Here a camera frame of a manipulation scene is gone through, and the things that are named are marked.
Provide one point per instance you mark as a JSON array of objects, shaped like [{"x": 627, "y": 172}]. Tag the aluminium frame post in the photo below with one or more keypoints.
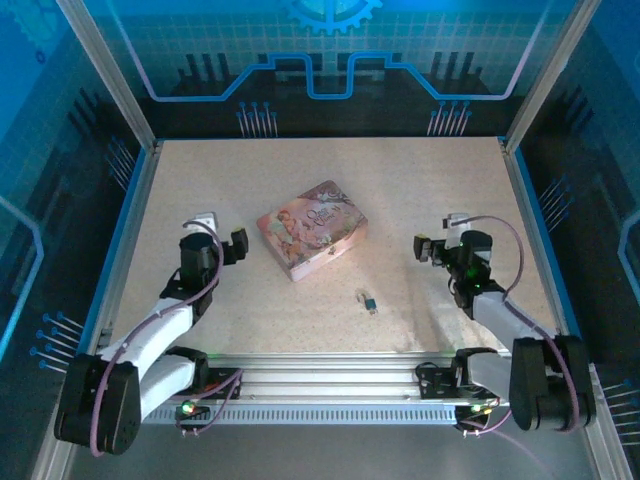
[
  {"x": 107, "y": 75},
  {"x": 545, "y": 75}
]

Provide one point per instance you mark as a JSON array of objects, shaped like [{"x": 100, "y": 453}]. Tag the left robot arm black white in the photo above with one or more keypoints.
[{"x": 115, "y": 405}]

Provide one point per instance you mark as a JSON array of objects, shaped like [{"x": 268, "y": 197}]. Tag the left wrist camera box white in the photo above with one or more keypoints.
[{"x": 202, "y": 221}]

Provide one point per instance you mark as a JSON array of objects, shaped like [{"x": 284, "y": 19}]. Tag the aluminium table side rail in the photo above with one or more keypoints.
[
  {"x": 135, "y": 210},
  {"x": 525, "y": 200}
]

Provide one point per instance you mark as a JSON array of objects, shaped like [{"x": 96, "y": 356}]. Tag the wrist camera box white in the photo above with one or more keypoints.
[
  {"x": 202, "y": 221},
  {"x": 456, "y": 227}
]

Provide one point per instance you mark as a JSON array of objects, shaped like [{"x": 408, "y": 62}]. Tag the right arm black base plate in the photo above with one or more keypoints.
[{"x": 435, "y": 382}]

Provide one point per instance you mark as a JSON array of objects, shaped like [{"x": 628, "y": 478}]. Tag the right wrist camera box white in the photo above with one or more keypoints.
[{"x": 456, "y": 227}]

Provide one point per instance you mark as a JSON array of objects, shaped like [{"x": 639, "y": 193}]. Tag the small padlock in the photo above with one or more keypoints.
[{"x": 369, "y": 302}]

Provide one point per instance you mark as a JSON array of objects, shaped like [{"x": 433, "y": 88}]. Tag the pink illustrated tin box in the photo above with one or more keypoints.
[{"x": 312, "y": 227}]

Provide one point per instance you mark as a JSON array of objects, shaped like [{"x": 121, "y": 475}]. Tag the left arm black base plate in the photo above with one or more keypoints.
[{"x": 225, "y": 382}]

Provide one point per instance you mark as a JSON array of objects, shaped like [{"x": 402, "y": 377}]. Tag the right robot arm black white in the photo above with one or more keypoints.
[{"x": 535, "y": 385}]

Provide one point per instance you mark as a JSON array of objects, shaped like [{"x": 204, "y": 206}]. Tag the aluminium mounting rail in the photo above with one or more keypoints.
[{"x": 325, "y": 375}]

